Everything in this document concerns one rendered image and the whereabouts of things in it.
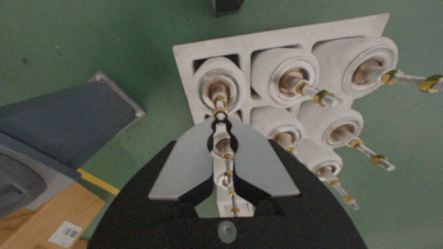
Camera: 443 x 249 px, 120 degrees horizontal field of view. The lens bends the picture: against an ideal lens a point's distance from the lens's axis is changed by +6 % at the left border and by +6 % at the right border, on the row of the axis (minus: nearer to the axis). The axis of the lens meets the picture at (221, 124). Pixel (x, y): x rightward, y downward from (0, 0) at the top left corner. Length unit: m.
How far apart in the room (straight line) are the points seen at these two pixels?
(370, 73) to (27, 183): 0.58
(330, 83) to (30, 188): 0.55
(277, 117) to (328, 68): 0.11
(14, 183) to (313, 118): 0.55
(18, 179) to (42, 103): 0.15
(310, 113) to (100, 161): 0.89
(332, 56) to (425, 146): 0.97
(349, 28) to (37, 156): 0.59
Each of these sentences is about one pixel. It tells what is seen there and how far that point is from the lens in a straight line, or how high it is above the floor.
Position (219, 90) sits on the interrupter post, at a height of 0.27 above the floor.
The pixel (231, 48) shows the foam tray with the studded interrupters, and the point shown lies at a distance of 0.28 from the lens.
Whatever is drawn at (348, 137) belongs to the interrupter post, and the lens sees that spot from 0.34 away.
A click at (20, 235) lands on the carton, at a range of 1.04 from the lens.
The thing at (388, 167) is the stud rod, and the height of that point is 0.34.
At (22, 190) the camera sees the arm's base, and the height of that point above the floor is 0.32.
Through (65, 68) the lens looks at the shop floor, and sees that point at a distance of 0.67.
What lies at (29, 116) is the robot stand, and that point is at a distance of 0.43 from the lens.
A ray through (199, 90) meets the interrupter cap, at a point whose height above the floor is 0.25.
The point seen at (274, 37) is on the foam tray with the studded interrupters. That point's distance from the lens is 0.30.
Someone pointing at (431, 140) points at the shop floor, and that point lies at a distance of 1.20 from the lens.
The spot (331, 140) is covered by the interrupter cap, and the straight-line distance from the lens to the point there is 0.36.
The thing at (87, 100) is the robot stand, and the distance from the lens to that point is 0.50.
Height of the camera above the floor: 0.46
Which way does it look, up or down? 59 degrees down
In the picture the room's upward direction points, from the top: 177 degrees clockwise
